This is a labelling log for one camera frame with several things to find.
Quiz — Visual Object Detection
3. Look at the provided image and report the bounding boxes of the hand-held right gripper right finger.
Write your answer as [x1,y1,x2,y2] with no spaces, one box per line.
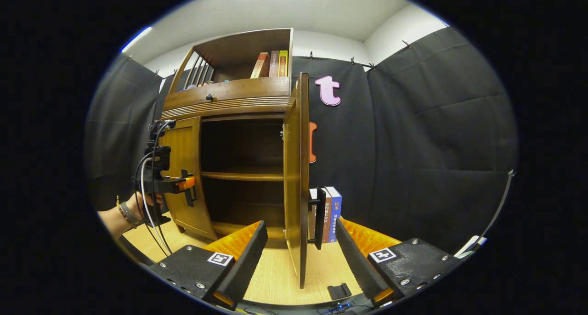
[335,217,464,306]

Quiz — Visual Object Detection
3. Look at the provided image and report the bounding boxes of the wooden double-door shoe cabinet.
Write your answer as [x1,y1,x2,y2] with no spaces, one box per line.
[161,28,294,249]

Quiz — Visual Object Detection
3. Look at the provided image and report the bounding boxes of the black door handle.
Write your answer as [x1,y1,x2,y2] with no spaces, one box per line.
[181,169,198,208]
[308,187,327,250]

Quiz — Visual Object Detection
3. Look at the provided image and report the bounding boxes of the wooden cabinet drawer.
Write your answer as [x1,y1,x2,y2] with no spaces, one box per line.
[162,77,294,120]

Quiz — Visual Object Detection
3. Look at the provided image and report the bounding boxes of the grey wristband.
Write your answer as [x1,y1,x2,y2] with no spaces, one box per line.
[116,200,142,228]

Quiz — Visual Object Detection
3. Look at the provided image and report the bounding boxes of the brown book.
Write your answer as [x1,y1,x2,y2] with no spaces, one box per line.
[321,188,333,243]

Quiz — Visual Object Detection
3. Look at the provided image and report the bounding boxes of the beige and red book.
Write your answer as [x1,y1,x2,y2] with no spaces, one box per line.
[250,52,271,79]

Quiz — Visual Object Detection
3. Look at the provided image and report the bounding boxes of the black backdrop cloth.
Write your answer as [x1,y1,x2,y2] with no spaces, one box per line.
[84,27,520,256]

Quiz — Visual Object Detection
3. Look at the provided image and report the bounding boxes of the black cable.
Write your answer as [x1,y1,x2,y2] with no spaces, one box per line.
[134,153,171,257]

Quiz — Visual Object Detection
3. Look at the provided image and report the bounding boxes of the white cable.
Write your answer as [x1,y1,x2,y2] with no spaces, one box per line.
[139,157,171,256]
[454,169,516,259]

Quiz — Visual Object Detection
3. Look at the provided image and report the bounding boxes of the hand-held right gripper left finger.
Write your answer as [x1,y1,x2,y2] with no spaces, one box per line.
[148,220,268,311]

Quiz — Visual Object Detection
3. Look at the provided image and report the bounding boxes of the wooden shoe cabinet door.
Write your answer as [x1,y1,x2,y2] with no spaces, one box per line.
[158,117,217,241]
[283,73,310,289]

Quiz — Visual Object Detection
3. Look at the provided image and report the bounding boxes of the blue book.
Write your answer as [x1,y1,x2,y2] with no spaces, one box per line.
[326,186,343,243]

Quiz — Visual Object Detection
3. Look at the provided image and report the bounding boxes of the white book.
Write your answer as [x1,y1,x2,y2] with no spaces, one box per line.
[309,188,319,238]

